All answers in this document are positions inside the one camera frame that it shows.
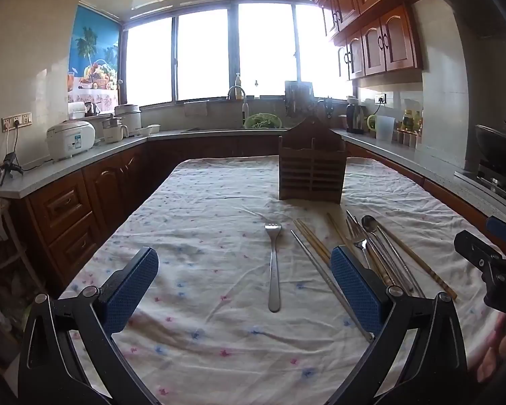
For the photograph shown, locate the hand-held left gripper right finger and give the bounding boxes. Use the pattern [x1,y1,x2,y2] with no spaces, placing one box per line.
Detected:
[327,245,469,405]

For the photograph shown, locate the white electric pot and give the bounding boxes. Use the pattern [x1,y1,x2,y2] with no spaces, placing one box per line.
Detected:
[114,104,143,136]

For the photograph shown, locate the gas stove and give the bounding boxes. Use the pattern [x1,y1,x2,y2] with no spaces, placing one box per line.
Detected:
[454,159,506,221]

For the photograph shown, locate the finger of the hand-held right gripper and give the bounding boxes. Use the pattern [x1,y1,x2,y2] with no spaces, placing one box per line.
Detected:
[454,230,506,273]
[486,215,506,258]

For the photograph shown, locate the white stool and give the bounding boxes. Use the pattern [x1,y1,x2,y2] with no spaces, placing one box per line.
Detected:
[0,197,40,290]

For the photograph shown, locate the black electric kettle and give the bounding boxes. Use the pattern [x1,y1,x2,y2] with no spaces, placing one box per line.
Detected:
[345,97,368,134]

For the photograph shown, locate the clear pitcher green handle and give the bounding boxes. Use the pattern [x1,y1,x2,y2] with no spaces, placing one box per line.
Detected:
[366,114,395,141]

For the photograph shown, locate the black wok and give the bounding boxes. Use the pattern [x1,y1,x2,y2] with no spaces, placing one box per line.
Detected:
[474,113,506,166]

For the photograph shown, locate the black phone tripod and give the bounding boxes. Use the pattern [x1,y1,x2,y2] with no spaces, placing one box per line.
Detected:
[0,152,25,187]

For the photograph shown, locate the steel kitchen faucet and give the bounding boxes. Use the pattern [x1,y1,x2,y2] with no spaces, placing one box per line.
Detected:
[227,85,249,128]

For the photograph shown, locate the wall power outlet strip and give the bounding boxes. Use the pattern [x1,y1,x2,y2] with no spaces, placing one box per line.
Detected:
[1,112,33,131]

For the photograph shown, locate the large kitchen window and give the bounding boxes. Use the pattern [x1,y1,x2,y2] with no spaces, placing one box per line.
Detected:
[122,2,356,106]

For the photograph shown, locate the white floral tablecloth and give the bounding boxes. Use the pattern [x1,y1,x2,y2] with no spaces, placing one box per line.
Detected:
[59,156,504,405]

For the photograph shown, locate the wooden base cabinets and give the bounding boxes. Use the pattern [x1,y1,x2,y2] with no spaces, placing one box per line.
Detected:
[0,129,506,294]

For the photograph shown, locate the row of condiment bottles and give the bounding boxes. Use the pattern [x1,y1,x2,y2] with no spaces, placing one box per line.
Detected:
[396,109,423,149]

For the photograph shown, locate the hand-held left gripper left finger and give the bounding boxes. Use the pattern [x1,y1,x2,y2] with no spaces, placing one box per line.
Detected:
[18,247,160,405]

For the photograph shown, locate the green colander with vegetables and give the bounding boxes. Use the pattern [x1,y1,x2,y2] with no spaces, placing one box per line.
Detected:
[243,112,283,130]

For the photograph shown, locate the wooden wall cabinet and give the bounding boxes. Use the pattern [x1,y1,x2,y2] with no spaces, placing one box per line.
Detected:
[314,0,431,82]

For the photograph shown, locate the steel fork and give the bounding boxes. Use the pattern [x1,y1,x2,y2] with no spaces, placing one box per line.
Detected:
[264,222,283,313]
[353,238,374,271]
[346,210,389,283]

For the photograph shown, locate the steel spoon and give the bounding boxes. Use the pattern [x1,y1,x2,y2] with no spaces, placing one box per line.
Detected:
[361,215,414,294]

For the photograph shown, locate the beach print window blind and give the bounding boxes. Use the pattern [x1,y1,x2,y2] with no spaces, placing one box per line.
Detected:
[68,5,122,103]

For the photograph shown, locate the wooden utensil holder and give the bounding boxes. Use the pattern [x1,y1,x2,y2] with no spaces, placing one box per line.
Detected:
[278,118,347,201]

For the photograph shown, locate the white rice cooker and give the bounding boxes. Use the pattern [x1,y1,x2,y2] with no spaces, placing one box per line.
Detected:
[46,120,97,162]

